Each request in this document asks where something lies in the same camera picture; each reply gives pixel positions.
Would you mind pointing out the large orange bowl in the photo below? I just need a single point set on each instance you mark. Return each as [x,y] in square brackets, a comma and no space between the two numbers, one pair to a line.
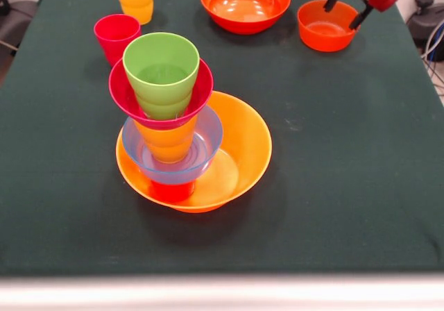
[243,137]

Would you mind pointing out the pink-red bowl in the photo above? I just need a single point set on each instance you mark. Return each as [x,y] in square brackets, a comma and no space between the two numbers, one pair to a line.
[201,92]

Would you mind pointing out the green cup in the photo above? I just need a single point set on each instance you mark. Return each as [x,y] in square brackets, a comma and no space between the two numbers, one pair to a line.
[163,89]

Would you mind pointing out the light blue bowl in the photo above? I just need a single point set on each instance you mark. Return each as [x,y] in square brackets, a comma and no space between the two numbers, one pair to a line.
[204,151]

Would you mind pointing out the orange cup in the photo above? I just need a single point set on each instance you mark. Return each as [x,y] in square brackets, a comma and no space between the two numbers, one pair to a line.
[170,144]

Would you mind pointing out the red-orange cup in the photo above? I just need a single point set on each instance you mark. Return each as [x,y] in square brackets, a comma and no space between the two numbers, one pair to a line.
[173,191]

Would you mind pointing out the small red-orange bowl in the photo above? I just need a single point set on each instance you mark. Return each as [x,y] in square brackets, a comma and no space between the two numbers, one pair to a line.
[322,37]

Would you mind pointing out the large red-orange bowl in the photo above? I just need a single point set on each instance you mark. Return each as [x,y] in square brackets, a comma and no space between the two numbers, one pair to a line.
[243,9]

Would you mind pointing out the yellow cup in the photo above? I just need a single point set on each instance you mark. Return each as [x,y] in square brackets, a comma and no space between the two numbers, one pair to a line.
[135,2]

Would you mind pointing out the pink-red cup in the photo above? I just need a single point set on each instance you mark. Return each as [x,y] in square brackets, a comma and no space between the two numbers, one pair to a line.
[111,33]

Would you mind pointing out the dark green tablecloth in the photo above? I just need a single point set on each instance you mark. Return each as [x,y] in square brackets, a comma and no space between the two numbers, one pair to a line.
[69,220]

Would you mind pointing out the dark grey pedestal base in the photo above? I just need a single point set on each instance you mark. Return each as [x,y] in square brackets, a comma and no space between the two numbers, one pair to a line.
[21,12]
[425,19]

